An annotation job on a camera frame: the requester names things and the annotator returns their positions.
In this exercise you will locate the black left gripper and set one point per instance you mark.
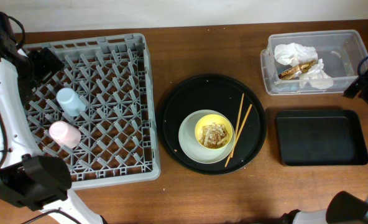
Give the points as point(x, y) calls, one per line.
point(44, 61)

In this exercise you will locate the white napkin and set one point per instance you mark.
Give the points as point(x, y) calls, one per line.
point(316, 77)
point(294, 54)

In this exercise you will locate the light blue plastic cup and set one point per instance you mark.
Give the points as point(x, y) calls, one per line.
point(70, 102)

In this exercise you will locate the pink plastic cup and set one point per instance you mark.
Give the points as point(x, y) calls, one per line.
point(65, 134)

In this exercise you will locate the gold coffee sachet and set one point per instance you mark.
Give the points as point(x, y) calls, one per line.
point(297, 70)

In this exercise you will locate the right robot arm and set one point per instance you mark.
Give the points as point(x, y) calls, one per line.
point(344, 208)

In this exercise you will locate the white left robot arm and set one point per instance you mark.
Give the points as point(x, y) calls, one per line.
point(28, 178)

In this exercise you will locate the grey dishwasher rack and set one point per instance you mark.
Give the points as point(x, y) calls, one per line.
point(113, 78)

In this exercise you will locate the clear plastic bin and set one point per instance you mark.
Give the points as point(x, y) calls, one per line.
point(341, 51)

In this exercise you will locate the black rectangular tray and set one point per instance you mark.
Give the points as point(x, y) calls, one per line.
point(321, 138)

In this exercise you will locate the wooden chopstick right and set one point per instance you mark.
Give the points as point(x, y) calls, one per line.
point(238, 135)

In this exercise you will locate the wooden chopstick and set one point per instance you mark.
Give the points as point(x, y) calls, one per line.
point(237, 125)
point(238, 135)

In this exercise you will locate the wooden chopstick left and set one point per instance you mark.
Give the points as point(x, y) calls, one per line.
point(237, 125)

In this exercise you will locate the round black tray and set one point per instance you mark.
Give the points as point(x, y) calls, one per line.
point(221, 94)

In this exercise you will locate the yellow bowl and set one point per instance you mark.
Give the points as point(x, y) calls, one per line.
point(214, 118)

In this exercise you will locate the food scraps in bowl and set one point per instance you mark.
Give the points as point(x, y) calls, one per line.
point(213, 136)

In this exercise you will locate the white plate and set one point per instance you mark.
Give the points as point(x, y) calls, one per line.
point(192, 148)

